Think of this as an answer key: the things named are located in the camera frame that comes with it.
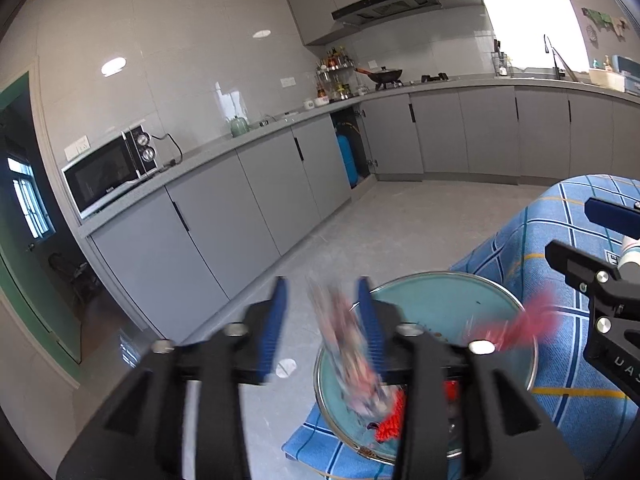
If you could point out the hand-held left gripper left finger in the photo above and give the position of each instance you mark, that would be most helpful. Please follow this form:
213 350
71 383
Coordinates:
272 332

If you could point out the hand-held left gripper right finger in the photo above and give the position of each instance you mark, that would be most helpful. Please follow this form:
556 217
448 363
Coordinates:
371 332

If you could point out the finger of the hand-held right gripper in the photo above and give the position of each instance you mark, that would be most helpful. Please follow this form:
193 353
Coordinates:
615 340
612 215

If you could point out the colourful snack bag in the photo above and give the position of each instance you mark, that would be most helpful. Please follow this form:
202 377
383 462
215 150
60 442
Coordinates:
345 350

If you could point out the white tube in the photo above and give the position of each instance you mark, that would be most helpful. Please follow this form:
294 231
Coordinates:
631 255

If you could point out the red snack wrapper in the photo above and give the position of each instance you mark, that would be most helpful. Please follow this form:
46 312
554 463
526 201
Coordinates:
392 417

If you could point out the small red wrapper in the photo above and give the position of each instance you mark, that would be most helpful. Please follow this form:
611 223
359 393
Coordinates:
525 317

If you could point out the white round disc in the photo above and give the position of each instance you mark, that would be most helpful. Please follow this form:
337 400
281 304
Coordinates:
286 369

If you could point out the blue plaid tablecloth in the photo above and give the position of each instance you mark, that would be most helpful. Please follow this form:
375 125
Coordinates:
540 240

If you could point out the grey base cabinets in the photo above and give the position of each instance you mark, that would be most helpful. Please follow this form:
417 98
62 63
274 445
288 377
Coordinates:
210 220

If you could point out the teal storage container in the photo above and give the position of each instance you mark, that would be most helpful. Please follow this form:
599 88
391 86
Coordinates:
633 84

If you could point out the white storage box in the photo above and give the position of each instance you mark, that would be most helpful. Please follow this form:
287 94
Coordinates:
606 80

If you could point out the blue bread box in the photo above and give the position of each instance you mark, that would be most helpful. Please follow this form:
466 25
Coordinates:
627 62

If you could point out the sink faucet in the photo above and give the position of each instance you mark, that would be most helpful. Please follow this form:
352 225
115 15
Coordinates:
555 57

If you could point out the blue tank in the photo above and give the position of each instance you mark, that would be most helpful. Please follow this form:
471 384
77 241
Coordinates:
347 160

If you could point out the utensil holder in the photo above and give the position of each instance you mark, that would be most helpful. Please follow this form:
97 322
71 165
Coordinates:
501 62

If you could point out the green teapot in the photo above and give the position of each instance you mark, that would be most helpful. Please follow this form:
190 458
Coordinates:
239 126

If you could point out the bright window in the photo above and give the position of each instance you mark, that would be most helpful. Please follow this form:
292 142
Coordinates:
530 15

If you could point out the black gas stove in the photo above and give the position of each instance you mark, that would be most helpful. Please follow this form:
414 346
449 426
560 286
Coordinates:
434 79

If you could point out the black and white microwave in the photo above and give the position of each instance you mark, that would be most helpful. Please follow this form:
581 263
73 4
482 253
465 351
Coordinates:
105 175

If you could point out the white bowl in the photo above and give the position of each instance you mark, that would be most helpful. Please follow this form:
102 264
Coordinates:
322 102

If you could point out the black wok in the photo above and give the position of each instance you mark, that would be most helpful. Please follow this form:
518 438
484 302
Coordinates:
387 77

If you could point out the spice rack with bottles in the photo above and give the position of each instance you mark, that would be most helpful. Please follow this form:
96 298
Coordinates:
335 75

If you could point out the black range hood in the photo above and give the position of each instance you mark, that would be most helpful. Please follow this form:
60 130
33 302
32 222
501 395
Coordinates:
385 5

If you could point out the green wall decoration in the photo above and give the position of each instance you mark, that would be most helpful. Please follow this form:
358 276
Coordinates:
602 20

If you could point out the green door frame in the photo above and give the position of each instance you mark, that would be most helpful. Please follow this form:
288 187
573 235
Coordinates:
12 270

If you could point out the white wall switch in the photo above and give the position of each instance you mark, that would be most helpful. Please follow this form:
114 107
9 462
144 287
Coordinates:
77 147

